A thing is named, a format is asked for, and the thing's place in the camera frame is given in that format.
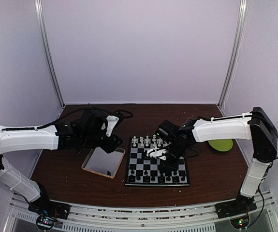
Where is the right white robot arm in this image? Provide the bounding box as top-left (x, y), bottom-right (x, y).
top-left (146, 106), bottom-right (278, 214)

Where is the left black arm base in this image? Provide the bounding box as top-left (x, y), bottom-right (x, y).
top-left (28, 202), bottom-right (71, 231)

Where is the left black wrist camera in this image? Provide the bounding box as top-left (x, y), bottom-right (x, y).
top-left (75, 109), bottom-right (106, 133)

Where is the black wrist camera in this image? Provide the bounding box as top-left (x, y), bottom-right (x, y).
top-left (75, 109), bottom-right (106, 133)
top-left (155, 120), bottom-right (180, 142)

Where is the right aluminium frame post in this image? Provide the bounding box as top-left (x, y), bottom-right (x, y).
top-left (218, 0), bottom-right (249, 111)

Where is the aluminium frame post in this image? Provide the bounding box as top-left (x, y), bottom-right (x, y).
top-left (34, 0), bottom-right (65, 108)
top-left (218, 0), bottom-right (249, 111)

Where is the aluminium front rail frame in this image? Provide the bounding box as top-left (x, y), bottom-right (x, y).
top-left (1, 191), bottom-right (278, 232)

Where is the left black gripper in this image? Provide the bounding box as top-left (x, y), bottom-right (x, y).
top-left (81, 130), bottom-right (123, 153)

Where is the left aluminium frame post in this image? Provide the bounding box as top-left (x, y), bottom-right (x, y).
top-left (34, 0), bottom-right (65, 108)

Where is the white queen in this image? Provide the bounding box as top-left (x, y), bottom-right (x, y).
top-left (152, 134), bottom-right (156, 143)

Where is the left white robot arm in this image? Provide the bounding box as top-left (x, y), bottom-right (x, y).
top-left (0, 114), bottom-right (122, 215)

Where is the black rook corner piece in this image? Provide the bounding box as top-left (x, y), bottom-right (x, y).
top-left (128, 175), bottom-right (134, 182)

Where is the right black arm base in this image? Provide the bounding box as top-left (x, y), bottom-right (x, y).
top-left (215, 200), bottom-right (257, 230)

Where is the wooden tray with mirror base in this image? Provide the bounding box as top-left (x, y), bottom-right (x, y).
top-left (81, 147), bottom-right (126, 179)

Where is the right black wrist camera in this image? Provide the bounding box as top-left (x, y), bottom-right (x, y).
top-left (155, 120), bottom-right (180, 142)

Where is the green plate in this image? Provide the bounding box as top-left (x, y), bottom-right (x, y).
top-left (208, 139), bottom-right (233, 152)

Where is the black and grey chessboard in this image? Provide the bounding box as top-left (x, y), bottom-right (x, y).
top-left (124, 137), bottom-right (190, 187)

